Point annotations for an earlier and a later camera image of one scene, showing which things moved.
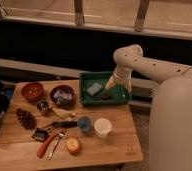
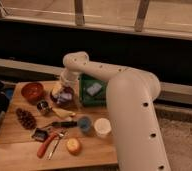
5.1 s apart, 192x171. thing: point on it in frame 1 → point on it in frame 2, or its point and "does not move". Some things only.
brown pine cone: (26, 119) does not move
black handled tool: (65, 124) does not move
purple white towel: (62, 97) does not move
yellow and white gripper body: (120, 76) → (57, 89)
